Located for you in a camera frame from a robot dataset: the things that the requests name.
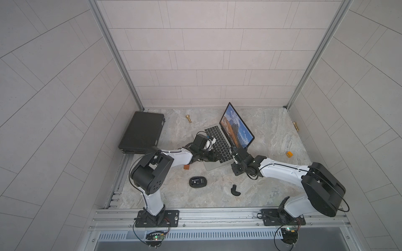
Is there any black wireless mouse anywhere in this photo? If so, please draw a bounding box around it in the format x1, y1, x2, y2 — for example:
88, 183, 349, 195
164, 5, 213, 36
189, 176, 207, 188

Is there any black mouse battery cover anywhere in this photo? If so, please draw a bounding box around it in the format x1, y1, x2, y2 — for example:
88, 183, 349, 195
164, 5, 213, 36
230, 185, 241, 197

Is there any silver laptop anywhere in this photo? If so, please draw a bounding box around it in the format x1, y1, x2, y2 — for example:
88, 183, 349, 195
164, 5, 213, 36
192, 103, 255, 171

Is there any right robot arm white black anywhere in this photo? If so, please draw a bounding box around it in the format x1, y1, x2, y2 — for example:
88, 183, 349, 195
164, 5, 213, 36
232, 148, 346, 218

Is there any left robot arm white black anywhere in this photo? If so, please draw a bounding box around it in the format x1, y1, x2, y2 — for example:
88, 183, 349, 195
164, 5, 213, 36
128, 132, 219, 216

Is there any gold chess piece centre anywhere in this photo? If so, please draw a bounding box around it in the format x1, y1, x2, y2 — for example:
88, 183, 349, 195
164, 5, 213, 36
185, 115, 192, 123

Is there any black closed case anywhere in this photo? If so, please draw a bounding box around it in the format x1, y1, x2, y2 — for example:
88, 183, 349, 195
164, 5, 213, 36
118, 111, 165, 154

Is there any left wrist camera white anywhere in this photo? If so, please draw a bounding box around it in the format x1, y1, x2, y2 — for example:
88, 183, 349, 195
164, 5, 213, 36
205, 136, 216, 151

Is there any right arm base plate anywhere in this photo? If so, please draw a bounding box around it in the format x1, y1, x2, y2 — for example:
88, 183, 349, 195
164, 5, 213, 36
257, 209, 306, 226

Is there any gold chess piece right wall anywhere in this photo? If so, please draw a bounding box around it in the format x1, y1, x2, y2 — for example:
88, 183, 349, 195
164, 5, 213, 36
293, 121, 299, 132

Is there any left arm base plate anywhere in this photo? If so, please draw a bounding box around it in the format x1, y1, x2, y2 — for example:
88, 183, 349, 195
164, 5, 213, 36
135, 210, 180, 228

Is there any right controller board with cables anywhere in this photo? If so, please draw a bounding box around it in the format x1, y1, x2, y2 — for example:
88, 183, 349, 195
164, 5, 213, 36
273, 223, 301, 251

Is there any controller board with cables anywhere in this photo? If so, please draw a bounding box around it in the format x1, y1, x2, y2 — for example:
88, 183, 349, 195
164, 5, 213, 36
132, 218, 171, 249
273, 223, 301, 251

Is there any left controller board with cables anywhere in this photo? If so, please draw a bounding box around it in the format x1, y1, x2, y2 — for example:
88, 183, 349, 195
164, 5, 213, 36
132, 218, 171, 249

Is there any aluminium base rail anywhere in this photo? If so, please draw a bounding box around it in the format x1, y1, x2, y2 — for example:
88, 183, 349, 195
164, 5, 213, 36
88, 205, 351, 232

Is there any left corner aluminium post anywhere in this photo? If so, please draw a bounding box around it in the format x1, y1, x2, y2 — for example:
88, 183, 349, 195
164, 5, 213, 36
88, 0, 144, 111

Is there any corner aluminium post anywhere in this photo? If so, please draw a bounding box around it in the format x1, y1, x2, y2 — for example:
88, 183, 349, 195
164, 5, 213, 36
283, 0, 353, 109
88, 0, 144, 111

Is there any right corner aluminium post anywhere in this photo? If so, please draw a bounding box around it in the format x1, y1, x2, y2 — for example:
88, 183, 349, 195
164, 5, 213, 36
283, 0, 353, 109

